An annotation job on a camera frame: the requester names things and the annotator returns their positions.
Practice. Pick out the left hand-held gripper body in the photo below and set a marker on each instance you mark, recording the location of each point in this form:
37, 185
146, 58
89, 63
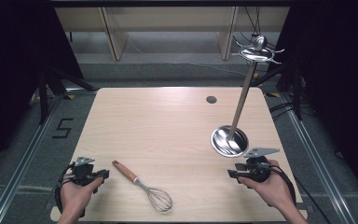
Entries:
82, 173

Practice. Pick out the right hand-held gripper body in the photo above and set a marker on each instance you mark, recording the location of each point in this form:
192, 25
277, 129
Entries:
256, 169

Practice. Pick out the person's left hand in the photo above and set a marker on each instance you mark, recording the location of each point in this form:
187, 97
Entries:
76, 196

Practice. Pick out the person's right hand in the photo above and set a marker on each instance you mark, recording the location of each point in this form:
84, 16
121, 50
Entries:
270, 189

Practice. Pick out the metal utensil hanging stand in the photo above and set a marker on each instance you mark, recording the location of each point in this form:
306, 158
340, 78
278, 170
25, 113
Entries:
241, 102

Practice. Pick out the black tripod stand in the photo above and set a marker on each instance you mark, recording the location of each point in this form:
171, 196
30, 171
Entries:
295, 90
43, 96

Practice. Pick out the black curtain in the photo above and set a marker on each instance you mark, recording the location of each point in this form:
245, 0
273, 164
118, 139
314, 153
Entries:
338, 77
15, 77

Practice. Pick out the light wooden shelf unit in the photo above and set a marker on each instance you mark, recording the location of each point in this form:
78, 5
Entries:
118, 34

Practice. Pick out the aluminium floor rail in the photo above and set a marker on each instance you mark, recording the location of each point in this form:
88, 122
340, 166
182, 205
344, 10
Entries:
320, 161
21, 165

